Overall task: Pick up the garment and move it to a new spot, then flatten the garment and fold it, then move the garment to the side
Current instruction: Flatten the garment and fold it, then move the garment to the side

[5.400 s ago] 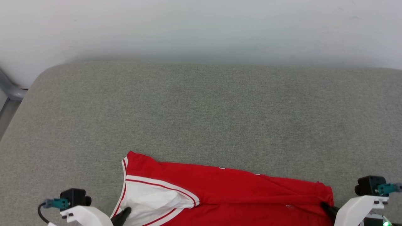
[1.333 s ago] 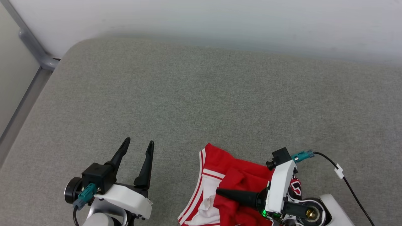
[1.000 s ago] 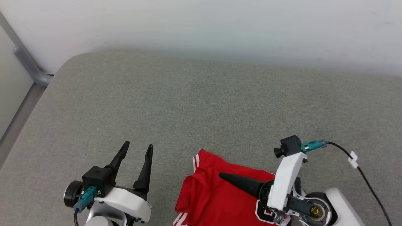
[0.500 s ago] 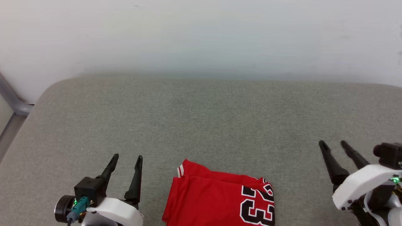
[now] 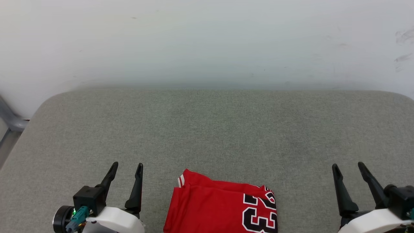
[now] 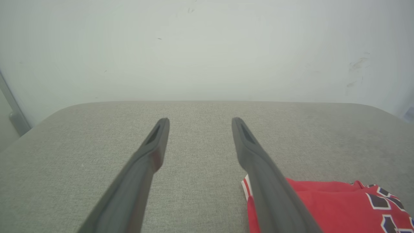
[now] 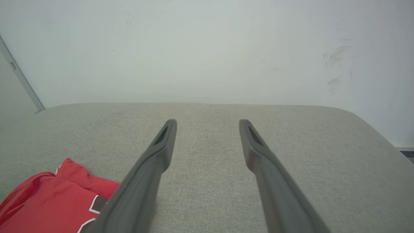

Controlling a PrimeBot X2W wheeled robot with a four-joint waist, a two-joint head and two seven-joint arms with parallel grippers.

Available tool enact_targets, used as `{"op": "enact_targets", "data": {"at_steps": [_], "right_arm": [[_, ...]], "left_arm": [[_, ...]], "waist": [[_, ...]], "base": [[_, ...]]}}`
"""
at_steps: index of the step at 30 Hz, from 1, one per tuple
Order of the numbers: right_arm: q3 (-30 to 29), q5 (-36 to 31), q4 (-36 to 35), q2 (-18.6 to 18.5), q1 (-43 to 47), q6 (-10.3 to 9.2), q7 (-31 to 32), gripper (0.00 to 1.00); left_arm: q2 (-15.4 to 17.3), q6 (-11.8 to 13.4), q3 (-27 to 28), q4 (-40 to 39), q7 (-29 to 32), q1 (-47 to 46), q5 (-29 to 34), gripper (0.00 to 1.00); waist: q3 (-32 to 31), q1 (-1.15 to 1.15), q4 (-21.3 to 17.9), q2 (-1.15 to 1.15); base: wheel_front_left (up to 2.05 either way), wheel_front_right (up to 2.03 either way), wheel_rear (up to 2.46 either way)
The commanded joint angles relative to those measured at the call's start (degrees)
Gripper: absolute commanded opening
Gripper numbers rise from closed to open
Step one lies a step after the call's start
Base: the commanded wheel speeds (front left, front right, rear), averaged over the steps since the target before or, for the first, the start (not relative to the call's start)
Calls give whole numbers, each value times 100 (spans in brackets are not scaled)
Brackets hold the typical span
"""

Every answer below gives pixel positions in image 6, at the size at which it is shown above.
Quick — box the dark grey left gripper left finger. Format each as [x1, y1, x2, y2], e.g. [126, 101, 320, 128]
[78, 117, 170, 233]

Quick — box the red and white jersey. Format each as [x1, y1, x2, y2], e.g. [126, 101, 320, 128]
[241, 175, 414, 233]

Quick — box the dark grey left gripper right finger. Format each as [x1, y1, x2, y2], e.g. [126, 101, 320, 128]
[231, 117, 324, 233]

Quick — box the grey metal pipe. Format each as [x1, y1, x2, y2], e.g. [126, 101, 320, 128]
[0, 71, 32, 137]

